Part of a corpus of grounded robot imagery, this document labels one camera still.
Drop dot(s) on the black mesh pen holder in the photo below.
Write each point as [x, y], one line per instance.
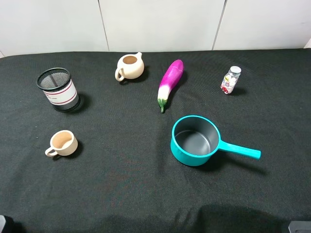
[57, 85]

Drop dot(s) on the teal saucepan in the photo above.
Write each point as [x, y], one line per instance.
[195, 139]

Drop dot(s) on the purple toy eggplant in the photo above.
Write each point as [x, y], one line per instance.
[168, 82]

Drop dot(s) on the black table cloth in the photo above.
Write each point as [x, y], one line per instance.
[123, 177]

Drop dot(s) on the cream ceramic teapot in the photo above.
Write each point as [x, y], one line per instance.
[129, 66]

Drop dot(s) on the small candy jar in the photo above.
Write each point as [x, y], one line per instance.
[230, 79]

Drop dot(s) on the cream ceramic cup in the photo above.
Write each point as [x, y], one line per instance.
[62, 143]

